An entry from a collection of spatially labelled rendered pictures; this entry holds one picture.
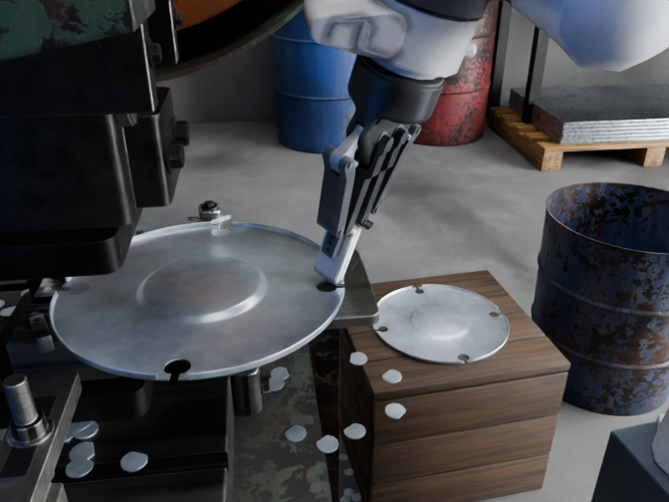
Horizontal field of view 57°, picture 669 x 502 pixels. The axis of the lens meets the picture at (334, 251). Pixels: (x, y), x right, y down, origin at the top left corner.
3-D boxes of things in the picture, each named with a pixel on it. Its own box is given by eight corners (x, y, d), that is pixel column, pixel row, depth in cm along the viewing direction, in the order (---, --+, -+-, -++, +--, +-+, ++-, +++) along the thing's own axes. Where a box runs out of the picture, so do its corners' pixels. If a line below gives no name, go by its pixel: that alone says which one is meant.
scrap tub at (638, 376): (625, 321, 195) (663, 178, 172) (714, 413, 158) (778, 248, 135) (497, 331, 190) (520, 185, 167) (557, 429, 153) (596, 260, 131)
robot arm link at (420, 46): (500, 12, 48) (472, 77, 52) (373, -49, 53) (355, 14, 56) (424, 32, 39) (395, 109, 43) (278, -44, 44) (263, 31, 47)
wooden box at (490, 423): (472, 378, 170) (487, 269, 153) (543, 488, 137) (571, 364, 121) (330, 400, 162) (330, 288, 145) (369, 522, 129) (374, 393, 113)
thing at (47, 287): (141, 293, 71) (135, 258, 69) (118, 377, 58) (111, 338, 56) (60, 298, 70) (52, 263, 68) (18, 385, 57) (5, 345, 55)
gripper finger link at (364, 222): (365, 112, 54) (374, 108, 55) (334, 211, 61) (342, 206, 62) (401, 133, 53) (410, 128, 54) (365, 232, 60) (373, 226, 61)
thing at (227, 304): (340, 226, 76) (340, 220, 76) (349, 379, 51) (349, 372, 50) (105, 228, 76) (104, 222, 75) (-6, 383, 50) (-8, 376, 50)
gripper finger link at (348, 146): (394, 113, 51) (359, 125, 47) (374, 164, 54) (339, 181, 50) (371, 99, 52) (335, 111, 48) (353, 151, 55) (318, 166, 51)
